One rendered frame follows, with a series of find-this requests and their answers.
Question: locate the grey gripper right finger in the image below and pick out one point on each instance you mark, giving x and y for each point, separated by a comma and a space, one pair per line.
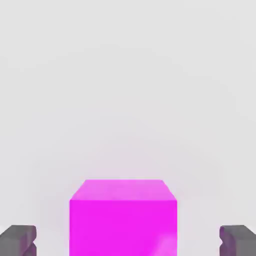
240, 241

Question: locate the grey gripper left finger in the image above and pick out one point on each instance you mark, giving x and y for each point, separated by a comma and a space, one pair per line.
16, 241

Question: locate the small magenta cube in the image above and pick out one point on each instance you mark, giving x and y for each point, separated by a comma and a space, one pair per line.
123, 224

